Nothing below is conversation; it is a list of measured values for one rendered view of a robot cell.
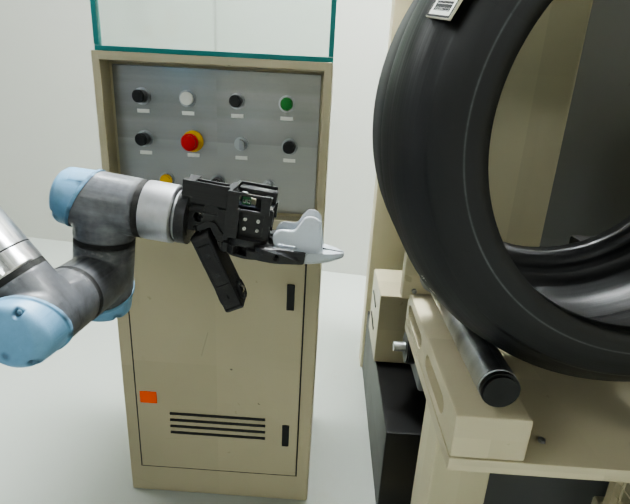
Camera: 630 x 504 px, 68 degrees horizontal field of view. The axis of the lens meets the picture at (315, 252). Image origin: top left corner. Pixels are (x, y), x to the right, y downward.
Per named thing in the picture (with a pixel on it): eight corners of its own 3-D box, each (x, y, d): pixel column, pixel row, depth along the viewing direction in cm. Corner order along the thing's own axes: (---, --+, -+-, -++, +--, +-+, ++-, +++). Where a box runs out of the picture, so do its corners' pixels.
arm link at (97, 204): (77, 220, 64) (78, 158, 62) (156, 234, 65) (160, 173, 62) (44, 236, 57) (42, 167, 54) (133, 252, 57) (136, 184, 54)
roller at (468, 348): (439, 259, 84) (454, 277, 85) (419, 274, 85) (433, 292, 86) (508, 367, 51) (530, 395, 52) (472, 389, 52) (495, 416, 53)
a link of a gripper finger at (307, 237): (351, 226, 56) (275, 212, 56) (342, 271, 58) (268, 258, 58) (350, 219, 59) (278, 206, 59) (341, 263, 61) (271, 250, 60)
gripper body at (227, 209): (277, 200, 54) (174, 181, 54) (267, 267, 57) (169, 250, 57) (284, 187, 62) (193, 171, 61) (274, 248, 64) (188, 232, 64)
